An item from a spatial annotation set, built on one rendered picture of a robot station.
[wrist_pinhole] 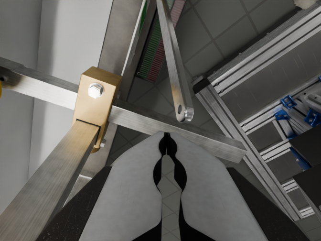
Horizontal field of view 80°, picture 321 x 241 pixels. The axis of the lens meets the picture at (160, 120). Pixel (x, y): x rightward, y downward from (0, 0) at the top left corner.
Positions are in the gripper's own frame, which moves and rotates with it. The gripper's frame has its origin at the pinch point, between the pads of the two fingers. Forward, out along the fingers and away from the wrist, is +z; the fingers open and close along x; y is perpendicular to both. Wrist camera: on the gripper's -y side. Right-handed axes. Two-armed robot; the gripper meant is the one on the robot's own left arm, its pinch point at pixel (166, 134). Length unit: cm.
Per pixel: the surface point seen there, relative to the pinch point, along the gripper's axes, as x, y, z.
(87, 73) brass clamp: -10.5, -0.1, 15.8
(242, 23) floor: 42, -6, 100
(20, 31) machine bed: -28.2, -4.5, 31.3
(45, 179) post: -11.7, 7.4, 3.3
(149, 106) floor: -6, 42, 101
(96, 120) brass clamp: -9.9, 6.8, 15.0
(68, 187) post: -9.9, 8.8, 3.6
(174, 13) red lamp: 2.2, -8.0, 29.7
